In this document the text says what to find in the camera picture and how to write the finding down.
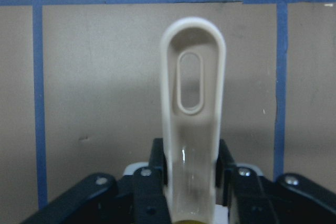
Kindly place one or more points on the beige plastic dustpan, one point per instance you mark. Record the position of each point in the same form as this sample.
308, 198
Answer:
193, 61

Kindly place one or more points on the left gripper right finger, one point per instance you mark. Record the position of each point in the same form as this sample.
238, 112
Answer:
252, 198

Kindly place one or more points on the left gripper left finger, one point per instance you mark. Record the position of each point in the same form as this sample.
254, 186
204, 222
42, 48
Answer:
100, 198

